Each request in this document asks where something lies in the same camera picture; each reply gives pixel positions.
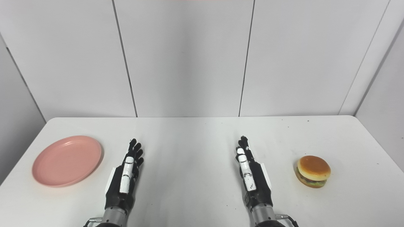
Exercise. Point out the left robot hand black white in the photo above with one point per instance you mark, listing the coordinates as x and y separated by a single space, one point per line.
121 189

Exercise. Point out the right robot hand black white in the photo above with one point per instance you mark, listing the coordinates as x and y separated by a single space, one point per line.
257 186

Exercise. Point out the toy hamburger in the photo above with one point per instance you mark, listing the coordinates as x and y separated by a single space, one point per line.
313 171

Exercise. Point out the pink round plate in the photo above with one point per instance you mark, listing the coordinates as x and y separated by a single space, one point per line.
67 160

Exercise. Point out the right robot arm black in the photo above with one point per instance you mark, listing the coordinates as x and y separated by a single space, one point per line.
266 218

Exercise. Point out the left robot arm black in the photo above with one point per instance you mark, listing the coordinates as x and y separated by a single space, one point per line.
112 218

